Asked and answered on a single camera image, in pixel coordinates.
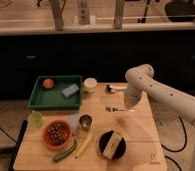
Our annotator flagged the green cucumber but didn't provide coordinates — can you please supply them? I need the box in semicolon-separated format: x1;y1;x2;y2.
53;140;77;162

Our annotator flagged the orange bowl with beans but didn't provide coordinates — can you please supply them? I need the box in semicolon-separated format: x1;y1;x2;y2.
42;120;71;152

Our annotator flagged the tan cardboard box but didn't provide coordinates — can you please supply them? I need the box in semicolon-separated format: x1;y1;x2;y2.
103;131;122;160

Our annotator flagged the clear plastic piece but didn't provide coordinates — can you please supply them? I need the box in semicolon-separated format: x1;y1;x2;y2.
67;114;80;135

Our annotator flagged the yellow banana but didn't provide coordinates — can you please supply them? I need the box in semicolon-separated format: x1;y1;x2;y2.
75;134;92;158

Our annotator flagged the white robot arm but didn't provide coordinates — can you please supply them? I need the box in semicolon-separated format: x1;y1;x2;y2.
124;64;195;171

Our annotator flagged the orange fruit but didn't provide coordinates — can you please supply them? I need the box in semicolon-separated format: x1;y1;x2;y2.
43;78;54;89

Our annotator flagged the silver metal fork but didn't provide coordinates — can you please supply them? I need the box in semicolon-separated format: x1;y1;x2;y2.
106;106;135;112

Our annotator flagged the black cable right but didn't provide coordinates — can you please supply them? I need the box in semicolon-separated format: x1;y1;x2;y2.
160;116;189;171

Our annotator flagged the white paper cup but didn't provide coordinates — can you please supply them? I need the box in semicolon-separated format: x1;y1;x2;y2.
84;78;97;93

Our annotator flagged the green plastic tray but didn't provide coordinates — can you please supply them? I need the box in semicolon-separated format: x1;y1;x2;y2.
28;75;83;110

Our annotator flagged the small metal cup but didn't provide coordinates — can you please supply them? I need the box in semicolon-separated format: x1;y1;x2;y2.
79;115;92;132

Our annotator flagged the grey blue sponge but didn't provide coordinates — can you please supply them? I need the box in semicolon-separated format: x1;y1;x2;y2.
62;84;79;97

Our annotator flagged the green plastic cup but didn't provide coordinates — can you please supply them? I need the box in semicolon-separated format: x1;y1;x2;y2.
27;111;43;128

